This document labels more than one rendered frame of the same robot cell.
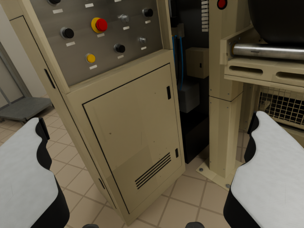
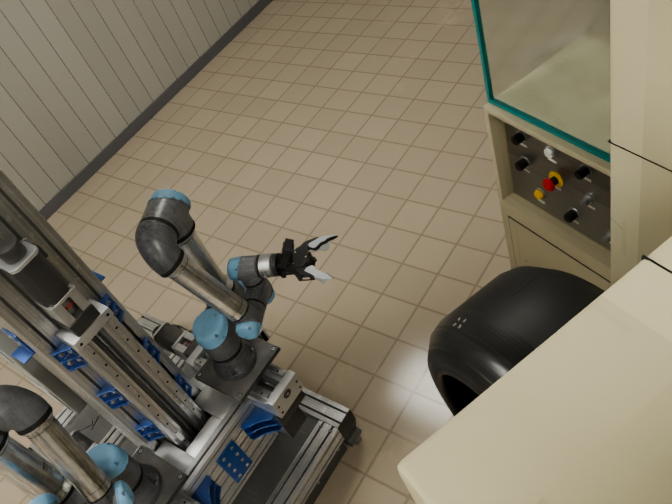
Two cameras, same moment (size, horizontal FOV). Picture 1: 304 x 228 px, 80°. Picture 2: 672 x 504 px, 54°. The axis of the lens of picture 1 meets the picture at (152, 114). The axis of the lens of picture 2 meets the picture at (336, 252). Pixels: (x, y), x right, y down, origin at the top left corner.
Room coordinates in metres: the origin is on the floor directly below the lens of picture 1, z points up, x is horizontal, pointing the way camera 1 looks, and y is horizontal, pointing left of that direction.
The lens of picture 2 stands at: (0.58, -1.28, 2.43)
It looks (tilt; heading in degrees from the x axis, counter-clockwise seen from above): 45 degrees down; 110
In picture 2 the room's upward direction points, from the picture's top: 25 degrees counter-clockwise
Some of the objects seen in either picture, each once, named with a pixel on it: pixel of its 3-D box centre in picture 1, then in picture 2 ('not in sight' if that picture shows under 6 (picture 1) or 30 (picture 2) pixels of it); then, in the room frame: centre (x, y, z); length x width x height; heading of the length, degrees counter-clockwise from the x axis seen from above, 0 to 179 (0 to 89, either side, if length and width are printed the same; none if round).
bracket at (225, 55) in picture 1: (247, 39); not in sight; (0.82, -0.48, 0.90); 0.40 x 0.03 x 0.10; 126
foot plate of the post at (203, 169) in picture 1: (221, 168); not in sight; (0.87, -0.42, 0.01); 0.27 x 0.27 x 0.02; 36
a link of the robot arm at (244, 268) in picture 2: not in sight; (247, 268); (-0.19, 0.04, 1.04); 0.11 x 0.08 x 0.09; 174
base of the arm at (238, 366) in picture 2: not in sight; (230, 353); (-0.35, -0.08, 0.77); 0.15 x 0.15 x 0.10
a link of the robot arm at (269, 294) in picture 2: not in sight; (258, 291); (-0.19, 0.02, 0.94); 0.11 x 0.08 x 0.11; 84
